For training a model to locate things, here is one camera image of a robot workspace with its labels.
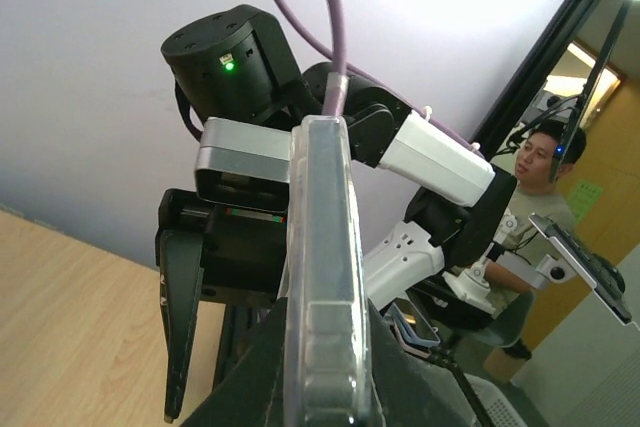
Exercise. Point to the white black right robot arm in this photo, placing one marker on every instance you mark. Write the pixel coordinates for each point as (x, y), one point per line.
(426, 200)

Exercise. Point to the black phone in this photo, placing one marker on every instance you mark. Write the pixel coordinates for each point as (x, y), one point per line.
(334, 379)

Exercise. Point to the black enclosure frame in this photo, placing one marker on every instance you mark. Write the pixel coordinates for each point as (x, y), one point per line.
(529, 76)

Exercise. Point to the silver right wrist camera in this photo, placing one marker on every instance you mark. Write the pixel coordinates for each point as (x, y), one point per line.
(243, 165)

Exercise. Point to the seated man in background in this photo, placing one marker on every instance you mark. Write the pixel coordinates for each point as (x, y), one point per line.
(535, 193)

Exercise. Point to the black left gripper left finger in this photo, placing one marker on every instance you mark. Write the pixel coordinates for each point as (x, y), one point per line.
(252, 394)

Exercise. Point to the clear phone case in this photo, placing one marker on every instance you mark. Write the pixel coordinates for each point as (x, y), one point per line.
(295, 332)

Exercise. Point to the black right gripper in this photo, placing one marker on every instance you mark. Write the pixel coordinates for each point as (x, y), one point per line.
(242, 252)

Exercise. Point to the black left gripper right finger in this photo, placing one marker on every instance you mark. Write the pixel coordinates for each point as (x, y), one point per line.
(407, 391)

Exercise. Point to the keyboard on monitor arm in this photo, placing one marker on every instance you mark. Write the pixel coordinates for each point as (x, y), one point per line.
(603, 278)

